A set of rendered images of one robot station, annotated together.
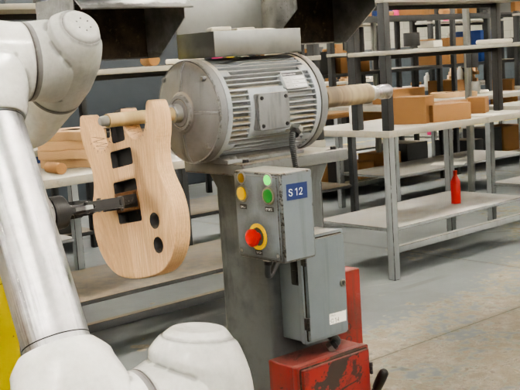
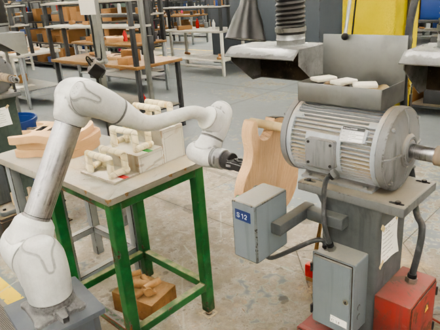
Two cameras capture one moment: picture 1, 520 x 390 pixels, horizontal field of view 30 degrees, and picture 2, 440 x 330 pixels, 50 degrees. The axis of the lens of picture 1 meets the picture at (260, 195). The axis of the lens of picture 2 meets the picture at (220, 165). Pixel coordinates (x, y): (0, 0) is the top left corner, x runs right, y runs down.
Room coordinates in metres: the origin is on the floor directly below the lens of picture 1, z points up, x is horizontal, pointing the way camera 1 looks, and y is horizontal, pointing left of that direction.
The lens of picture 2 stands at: (1.93, -1.35, 1.74)
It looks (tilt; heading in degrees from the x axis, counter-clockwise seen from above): 21 degrees down; 85
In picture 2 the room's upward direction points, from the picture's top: 4 degrees counter-clockwise
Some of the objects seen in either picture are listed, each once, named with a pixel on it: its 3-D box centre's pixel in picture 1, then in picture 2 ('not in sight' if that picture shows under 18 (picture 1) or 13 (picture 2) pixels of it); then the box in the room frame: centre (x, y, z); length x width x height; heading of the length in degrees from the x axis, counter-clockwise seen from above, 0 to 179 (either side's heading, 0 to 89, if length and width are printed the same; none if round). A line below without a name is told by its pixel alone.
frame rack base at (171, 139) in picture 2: not in sight; (155, 139); (1.82, 0.99, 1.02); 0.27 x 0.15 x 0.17; 134
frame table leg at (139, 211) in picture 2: not in sight; (139, 216); (1.65, 1.27, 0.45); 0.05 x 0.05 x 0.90; 40
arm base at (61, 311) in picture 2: not in sight; (54, 303); (1.43, 0.09, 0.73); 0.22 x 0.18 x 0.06; 122
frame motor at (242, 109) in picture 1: (245, 107); (346, 140); (2.47, 0.02, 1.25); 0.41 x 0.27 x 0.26; 130
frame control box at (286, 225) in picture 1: (289, 220); (282, 233); (2.23, -0.06, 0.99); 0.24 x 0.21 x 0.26; 130
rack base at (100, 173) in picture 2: not in sight; (109, 173); (1.59, 0.79, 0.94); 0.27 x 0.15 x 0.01; 134
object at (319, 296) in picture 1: (310, 230); (338, 251); (2.40, -0.12, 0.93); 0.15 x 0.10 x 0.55; 130
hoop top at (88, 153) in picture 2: not in sight; (97, 156); (1.55, 0.75, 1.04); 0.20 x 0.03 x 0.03; 133
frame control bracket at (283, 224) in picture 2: not in sight; (293, 218); (2.27, -0.03, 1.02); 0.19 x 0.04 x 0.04; 40
